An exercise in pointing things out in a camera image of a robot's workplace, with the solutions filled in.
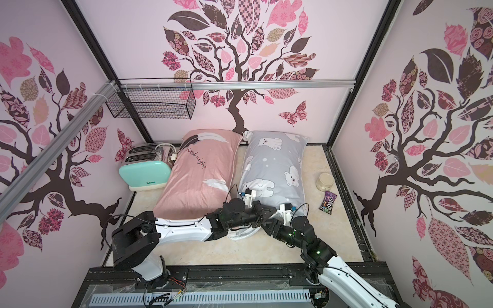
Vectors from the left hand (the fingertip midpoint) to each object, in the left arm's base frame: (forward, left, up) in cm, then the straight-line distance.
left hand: (277, 213), depth 72 cm
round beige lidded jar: (+22, -28, -11) cm, 37 cm away
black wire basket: (+55, +58, +17) cm, 82 cm away
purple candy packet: (+12, -27, -16) cm, 34 cm away
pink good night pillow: (+18, +34, -3) cm, 39 cm away
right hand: (-2, +6, -6) cm, 9 cm away
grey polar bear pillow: (+26, +1, -2) cm, 26 cm away
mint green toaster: (+27, +62, -4) cm, 67 cm away
